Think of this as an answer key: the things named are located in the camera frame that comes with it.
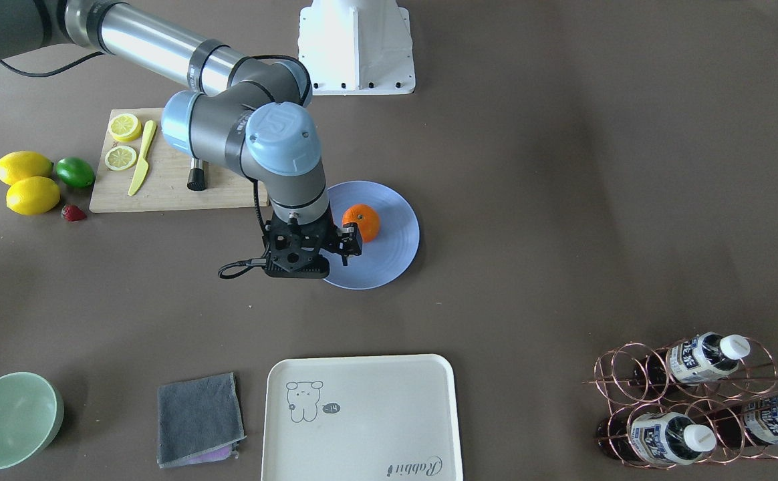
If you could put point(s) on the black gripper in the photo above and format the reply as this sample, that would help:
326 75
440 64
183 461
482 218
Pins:
347 242

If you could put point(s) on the orange fruit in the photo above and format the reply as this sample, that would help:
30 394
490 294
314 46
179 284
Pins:
367 219

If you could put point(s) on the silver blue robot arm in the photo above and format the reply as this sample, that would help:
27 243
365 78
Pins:
247 114

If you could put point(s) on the blue plate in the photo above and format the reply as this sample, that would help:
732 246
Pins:
386 258

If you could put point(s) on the silver black-tipped cylinder tool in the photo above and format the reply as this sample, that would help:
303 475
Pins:
197 176

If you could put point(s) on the cream rectangular tray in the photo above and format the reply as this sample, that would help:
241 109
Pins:
386 417

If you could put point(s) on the wooden cutting board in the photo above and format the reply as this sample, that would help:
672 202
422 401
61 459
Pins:
165 186

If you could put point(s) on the yellow plastic knife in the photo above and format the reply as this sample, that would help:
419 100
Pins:
142 165

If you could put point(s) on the grey folded cloth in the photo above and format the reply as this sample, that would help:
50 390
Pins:
199 421

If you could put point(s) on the lemon slice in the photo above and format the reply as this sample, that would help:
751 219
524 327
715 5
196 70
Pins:
120 158
125 127

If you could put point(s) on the red strawberry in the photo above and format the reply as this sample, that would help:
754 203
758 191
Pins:
72 213

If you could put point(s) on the green lime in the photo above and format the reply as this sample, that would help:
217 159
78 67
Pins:
75 172

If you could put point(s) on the yellow lemon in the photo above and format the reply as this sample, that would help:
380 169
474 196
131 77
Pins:
23 164
33 196

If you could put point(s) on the green bowl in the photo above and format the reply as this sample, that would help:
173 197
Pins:
31 414

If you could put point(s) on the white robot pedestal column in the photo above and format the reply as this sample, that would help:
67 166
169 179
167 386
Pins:
357 48

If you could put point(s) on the copper wire bottle rack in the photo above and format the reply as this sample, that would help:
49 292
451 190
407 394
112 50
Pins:
621 376

